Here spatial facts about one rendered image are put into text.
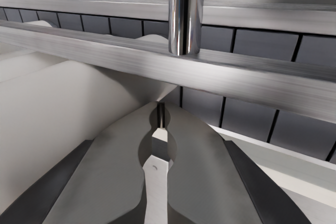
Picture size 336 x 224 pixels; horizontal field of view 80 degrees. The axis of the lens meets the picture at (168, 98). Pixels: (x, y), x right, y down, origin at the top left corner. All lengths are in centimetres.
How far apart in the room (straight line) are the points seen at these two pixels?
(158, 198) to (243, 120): 18
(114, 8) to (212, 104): 12
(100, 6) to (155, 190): 23
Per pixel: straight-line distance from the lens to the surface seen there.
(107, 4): 21
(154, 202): 32
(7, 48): 24
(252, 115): 17
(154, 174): 27
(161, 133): 17
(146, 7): 18
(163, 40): 16
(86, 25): 23
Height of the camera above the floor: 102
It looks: 49 degrees down
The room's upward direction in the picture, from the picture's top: 130 degrees counter-clockwise
